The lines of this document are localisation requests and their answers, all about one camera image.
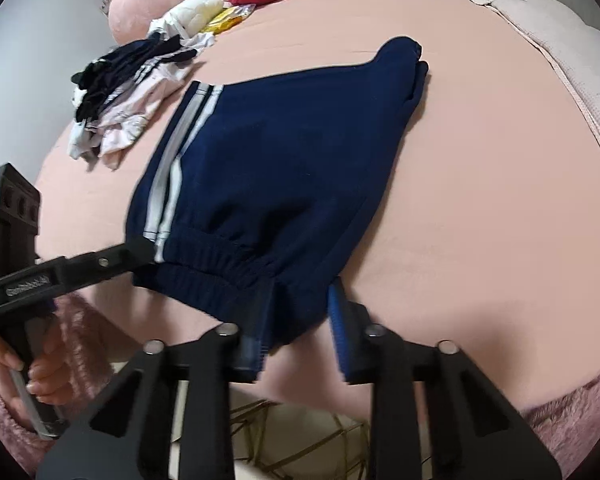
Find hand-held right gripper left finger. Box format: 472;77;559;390
36;275;276;480

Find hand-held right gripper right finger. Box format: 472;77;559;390
328;277;563;480

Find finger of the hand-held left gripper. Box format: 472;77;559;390
61;236;157;292

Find navy striped pants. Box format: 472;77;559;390
126;36;430;352

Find person's left hand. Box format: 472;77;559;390
0;302;78;426

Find pale pink white garment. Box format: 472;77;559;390
67;67;193;171

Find pink bed sheet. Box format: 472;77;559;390
30;0;600;423

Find navy white striped garment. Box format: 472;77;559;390
71;32;217;123

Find pink fuzzy robe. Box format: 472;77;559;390
521;350;600;477

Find pink plush pillow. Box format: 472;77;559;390
107;0;299;45

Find cream white cloth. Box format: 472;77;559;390
147;0;233;50

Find yellow packet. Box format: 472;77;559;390
200;4;257;35

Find white waffle blanket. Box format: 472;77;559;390
424;0;600;188

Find gold wire basket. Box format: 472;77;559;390
229;399;377;480

